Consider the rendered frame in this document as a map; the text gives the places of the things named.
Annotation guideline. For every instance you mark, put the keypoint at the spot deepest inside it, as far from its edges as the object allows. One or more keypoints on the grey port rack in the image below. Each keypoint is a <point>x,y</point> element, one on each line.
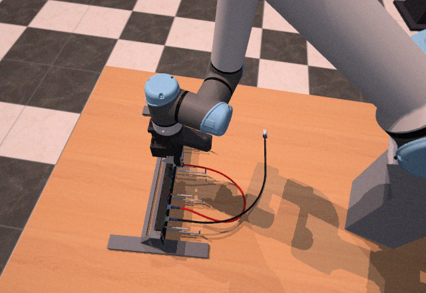
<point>155,242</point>

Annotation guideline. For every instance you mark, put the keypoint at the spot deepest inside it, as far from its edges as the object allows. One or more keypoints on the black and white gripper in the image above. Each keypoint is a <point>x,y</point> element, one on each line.
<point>161,146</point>

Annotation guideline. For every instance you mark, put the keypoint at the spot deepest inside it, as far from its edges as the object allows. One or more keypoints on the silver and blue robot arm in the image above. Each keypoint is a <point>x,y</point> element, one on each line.
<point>358,37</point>

